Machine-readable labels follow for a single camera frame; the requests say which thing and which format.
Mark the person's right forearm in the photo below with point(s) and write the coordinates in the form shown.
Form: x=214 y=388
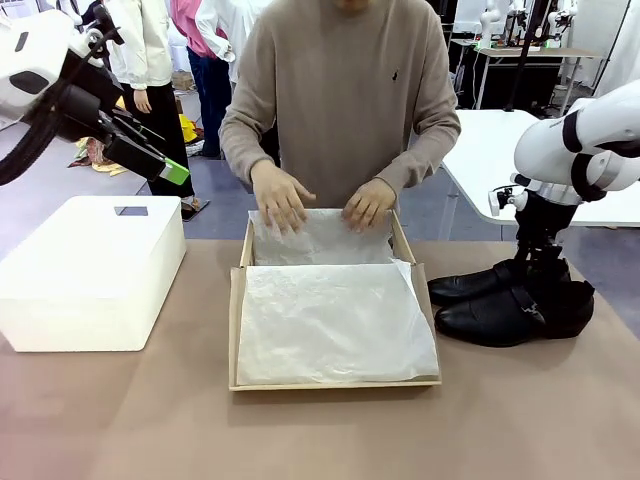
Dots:
x=245 y=145

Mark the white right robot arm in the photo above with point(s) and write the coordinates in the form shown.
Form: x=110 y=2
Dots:
x=550 y=145

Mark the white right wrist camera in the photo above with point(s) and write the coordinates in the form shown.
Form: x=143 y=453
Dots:
x=496 y=201

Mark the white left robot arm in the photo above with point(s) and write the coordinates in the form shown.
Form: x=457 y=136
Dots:
x=45 y=45

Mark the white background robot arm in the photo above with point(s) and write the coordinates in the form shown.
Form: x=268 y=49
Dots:
x=559 y=27
x=489 y=20

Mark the small cardboard box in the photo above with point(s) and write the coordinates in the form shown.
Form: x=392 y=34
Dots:
x=184 y=80

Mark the person's right hand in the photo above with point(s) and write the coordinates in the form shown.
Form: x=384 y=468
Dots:
x=277 y=197

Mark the tan cardboard shoe box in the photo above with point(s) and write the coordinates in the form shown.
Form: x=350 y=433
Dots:
x=235 y=325

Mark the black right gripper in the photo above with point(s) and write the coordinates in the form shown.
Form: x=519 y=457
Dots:
x=545 y=220

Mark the person's left forearm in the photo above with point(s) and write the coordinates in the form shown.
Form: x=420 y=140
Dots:
x=425 y=155

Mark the yellow cloth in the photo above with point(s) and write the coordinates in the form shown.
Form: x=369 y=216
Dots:
x=187 y=127

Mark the white tissue paper sheet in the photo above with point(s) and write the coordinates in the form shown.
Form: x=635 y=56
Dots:
x=330 y=325
x=325 y=240

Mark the black leather buckle shoe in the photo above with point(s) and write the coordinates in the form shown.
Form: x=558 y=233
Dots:
x=490 y=320
x=470 y=287

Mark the black stand pole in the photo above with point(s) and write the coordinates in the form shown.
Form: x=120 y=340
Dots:
x=525 y=50

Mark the white side table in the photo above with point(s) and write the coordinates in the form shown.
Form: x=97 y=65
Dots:
x=480 y=150

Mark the white curtain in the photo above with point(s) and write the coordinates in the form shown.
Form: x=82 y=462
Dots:
x=622 y=45

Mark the person's left hand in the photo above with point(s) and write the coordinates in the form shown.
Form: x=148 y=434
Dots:
x=370 y=205

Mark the colourful cloth pile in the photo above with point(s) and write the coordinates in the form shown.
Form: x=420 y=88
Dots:
x=92 y=150

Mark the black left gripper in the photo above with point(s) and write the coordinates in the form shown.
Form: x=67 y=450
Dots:
x=82 y=112

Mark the white plastic storage bin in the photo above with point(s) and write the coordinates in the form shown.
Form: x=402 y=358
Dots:
x=85 y=270

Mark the person in beige sweater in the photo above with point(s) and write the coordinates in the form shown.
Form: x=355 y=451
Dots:
x=345 y=90

